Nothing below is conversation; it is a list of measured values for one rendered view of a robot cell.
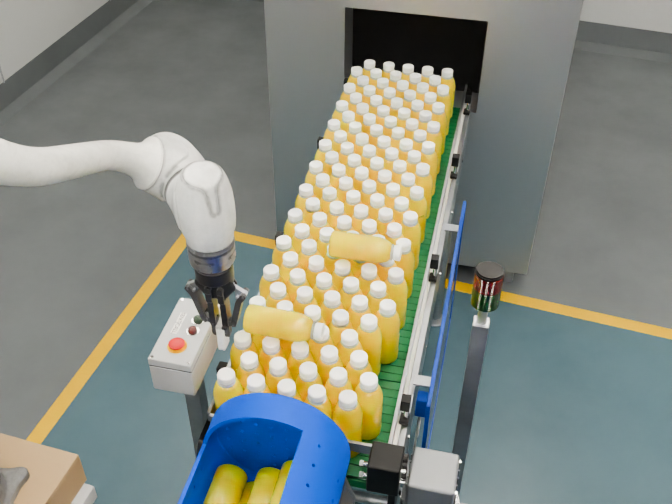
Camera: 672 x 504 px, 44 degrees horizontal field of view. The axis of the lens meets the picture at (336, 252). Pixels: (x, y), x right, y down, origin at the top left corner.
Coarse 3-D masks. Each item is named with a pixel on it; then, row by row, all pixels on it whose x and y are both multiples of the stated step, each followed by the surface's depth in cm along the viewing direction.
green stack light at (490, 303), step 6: (474, 294) 182; (480, 294) 181; (498, 294) 181; (474, 300) 183; (480, 300) 181; (486, 300) 181; (492, 300) 181; (498, 300) 182; (474, 306) 184; (480, 306) 182; (486, 306) 182; (492, 306) 182
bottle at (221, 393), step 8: (216, 384) 182; (232, 384) 181; (240, 384) 183; (216, 392) 181; (224, 392) 180; (232, 392) 181; (240, 392) 183; (216, 400) 182; (224, 400) 181; (216, 408) 185
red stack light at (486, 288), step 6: (474, 276) 180; (474, 282) 181; (480, 282) 179; (486, 282) 178; (492, 282) 178; (498, 282) 178; (474, 288) 181; (480, 288) 179; (486, 288) 179; (492, 288) 178; (498, 288) 179; (486, 294) 180; (492, 294) 180
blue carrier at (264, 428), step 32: (224, 416) 156; (256, 416) 152; (288, 416) 153; (320, 416) 156; (224, 448) 170; (256, 448) 168; (288, 448) 166; (320, 448) 152; (192, 480) 156; (288, 480) 144; (320, 480) 148
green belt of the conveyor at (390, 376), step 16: (448, 144) 281; (448, 160) 274; (432, 208) 254; (432, 224) 248; (416, 272) 232; (416, 288) 227; (416, 304) 223; (400, 336) 213; (400, 352) 209; (384, 368) 205; (400, 368) 205; (384, 384) 201; (400, 384) 201; (384, 400) 197; (384, 416) 194; (384, 432) 190; (352, 464) 184; (352, 480) 183
